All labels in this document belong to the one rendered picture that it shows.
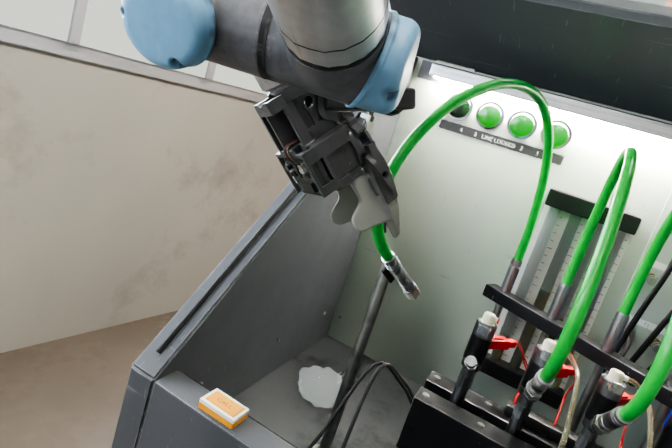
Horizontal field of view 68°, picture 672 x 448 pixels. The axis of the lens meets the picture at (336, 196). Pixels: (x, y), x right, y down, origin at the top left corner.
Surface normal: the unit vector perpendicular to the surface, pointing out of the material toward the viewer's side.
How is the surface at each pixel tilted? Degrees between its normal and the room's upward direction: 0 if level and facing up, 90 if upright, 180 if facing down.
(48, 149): 90
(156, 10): 113
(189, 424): 90
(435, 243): 90
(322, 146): 77
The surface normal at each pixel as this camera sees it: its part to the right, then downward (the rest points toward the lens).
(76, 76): 0.79, 0.35
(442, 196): -0.43, 0.04
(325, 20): 0.09, 0.98
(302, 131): 0.47, 0.09
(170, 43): -0.30, 0.49
